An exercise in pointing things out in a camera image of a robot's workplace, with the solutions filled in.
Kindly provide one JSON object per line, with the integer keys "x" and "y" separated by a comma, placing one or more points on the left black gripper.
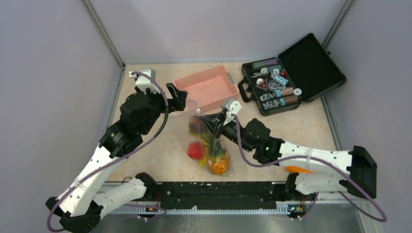
{"x": 177, "y": 103}

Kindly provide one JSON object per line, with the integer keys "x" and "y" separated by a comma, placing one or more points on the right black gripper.
{"x": 214, "y": 123}

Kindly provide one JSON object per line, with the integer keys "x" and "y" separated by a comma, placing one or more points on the yellow banana bunch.
{"x": 208, "y": 142}

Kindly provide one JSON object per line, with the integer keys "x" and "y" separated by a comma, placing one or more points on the clear zip top bag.
{"x": 178, "y": 125}

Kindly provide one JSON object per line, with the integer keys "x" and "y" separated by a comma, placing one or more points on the red apple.
{"x": 195, "y": 151}

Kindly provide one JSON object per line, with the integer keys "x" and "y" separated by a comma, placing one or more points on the pink plastic basket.
{"x": 209, "y": 88}

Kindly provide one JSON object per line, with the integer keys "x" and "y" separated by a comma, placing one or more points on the orange toy pineapple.
{"x": 220, "y": 160}

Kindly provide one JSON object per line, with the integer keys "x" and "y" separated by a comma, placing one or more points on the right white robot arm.
{"x": 353, "y": 171}

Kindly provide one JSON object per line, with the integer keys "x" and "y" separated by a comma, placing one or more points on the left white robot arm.
{"x": 82, "y": 206}

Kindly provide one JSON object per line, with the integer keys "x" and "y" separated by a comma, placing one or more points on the orange carrot toy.
{"x": 294, "y": 169}

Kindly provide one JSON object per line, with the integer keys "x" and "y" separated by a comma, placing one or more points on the black poker chip case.
{"x": 302, "y": 73}

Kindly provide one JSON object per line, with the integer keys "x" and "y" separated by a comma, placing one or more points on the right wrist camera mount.
{"x": 230, "y": 107}

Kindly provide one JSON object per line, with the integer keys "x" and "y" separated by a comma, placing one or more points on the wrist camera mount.
{"x": 143, "y": 83}
{"x": 230, "y": 107}

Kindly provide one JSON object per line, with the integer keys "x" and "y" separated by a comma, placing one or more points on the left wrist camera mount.
{"x": 143, "y": 83}

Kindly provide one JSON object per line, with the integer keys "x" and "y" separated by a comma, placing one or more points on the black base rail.
{"x": 228, "y": 198}

